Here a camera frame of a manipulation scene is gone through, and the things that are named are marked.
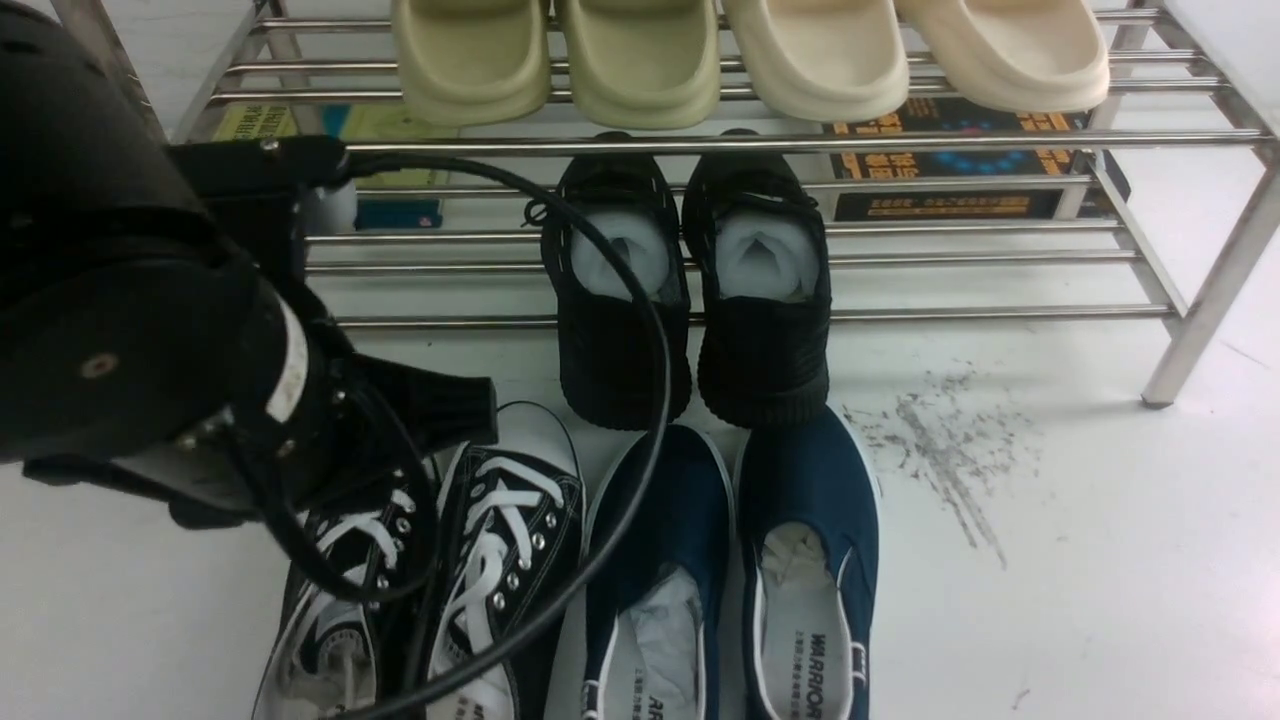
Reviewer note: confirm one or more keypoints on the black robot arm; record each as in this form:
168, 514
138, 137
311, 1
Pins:
156, 315

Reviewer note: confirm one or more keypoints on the cream slipper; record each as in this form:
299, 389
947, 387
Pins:
827, 61
1036, 56

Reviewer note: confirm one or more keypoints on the black knit shoe left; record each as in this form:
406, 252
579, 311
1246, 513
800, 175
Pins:
606, 362

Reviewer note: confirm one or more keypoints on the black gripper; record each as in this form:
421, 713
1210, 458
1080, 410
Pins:
194, 423

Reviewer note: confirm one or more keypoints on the cream slipper right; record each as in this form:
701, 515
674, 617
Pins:
1036, 56

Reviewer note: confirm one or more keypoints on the navy slip-on shoe right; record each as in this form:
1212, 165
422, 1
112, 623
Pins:
810, 544

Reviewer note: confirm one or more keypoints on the green slipper right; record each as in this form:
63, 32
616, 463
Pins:
643, 64

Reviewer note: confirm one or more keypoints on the yellow blue book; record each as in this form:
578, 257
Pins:
379, 203

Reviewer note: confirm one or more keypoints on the cream slipper left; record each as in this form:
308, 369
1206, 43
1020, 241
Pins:
827, 61

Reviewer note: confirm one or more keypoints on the black knit shoe right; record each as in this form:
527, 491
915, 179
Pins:
760, 245

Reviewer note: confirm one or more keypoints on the stainless steel shoe rack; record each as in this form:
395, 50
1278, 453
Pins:
1191, 326

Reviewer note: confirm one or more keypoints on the black canvas sneaker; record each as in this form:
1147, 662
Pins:
331, 656
516, 512

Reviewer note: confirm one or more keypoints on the green slipper left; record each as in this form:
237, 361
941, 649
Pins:
472, 63

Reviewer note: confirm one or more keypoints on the navy slip-on shoe left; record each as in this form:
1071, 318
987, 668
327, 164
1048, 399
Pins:
653, 612

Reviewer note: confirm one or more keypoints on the green slipper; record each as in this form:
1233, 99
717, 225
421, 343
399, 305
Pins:
643, 64
472, 63

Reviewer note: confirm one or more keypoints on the black knit shoe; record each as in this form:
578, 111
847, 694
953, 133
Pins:
606, 362
760, 245

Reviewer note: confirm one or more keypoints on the navy slip-on shoe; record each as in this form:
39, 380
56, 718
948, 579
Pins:
653, 612
810, 544

